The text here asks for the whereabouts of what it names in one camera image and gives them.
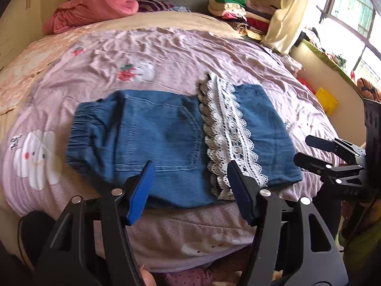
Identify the cream built-in wardrobe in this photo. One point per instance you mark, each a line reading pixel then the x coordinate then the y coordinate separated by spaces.
pixel 21 24

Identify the lilac patterned bed quilt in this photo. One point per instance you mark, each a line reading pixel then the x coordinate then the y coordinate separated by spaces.
pixel 36 176

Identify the pink floral bed mat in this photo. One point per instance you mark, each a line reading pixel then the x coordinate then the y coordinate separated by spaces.
pixel 20 73

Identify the yellow shopping bag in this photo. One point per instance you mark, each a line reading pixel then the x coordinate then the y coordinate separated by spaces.
pixel 327 101

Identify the blue denim lace-trimmed pants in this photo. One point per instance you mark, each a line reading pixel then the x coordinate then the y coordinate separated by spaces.
pixel 190 140

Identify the striped dark pillow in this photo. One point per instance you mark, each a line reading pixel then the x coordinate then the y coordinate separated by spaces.
pixel 153 6

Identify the red plastic bag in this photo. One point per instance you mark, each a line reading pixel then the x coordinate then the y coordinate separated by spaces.
pixel 305 83

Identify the pile of folded clothes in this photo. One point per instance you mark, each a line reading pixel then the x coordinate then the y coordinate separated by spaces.
pixel 247 18

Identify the orange patterned cushion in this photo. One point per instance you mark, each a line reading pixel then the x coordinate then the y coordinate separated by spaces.
pixel 368 90

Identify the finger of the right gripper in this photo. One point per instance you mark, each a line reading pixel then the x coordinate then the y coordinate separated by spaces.
pixel 321 143
pixel 313 165

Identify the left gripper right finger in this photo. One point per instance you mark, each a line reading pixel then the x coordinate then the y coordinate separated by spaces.
pixel 261 209

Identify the cream window curtain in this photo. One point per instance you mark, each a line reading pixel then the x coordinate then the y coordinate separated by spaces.
pixel 285 25

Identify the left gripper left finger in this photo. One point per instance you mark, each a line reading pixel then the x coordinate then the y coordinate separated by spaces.
pixel 121 208

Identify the floral fabric bag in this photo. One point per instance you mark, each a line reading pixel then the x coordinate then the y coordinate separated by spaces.
pixel 291 65

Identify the pink crumpled blanket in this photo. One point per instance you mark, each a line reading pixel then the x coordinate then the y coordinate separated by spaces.
pixel 75 13

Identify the green windowsill cushion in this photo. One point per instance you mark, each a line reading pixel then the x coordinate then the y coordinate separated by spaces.
pixel 331 64

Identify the left hand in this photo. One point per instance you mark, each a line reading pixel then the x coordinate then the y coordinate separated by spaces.
pixel 148 278

